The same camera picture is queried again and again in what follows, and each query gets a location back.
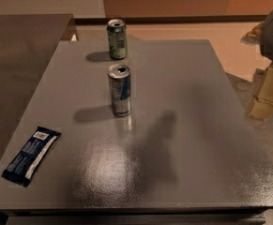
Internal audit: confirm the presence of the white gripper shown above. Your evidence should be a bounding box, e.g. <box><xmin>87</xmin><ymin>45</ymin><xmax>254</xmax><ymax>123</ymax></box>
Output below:
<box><xmin>245</xmin><ymin>10</ymin><xmax>273</xmax><ymax>121</ymax></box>

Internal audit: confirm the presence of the green soda can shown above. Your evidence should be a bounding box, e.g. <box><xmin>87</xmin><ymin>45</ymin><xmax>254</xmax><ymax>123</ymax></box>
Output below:
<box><xmin>107</xmin><ymin>19</ymin><xmax>128</xmax><ymax>60</ymax></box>

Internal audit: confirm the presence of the silver blue energy drink can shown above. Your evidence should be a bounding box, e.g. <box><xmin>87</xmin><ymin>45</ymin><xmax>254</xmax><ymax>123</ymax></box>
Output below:
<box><xmin>108</xmin><ymin>64</ymin><xmax>131</xmax><ymax>116</ymax></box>

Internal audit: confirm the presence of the blue rxbar blueberry wrapper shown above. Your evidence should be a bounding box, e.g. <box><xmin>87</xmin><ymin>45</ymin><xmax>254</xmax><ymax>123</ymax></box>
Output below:
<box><xmin>2</xmin><ymin>127</ymin><xmax>61</xmax><ymax>188</ymax></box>

